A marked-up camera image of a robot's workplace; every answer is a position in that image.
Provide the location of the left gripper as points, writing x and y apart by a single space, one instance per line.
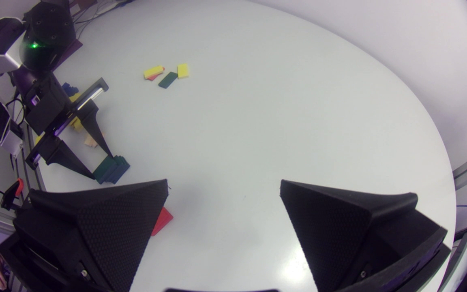
47 105

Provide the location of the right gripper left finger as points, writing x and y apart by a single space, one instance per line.
108 231

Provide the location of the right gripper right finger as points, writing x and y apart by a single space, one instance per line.
339 231

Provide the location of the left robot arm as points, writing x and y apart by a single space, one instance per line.
49 34

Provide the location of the pale wooden block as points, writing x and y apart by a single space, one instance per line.
91 141

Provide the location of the pile of yellow wooden blocks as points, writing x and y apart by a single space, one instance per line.
76 123

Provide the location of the pile of green wooden blocks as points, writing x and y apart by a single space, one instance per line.
112 169

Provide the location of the pile of blue wooden blocks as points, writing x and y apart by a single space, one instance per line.
69 89

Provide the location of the red wooden block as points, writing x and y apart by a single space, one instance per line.
162 220
151 77

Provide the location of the yellow wooden block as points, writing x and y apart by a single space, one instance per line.
183 70
153 71

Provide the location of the green wooden block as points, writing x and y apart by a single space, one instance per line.
168 80

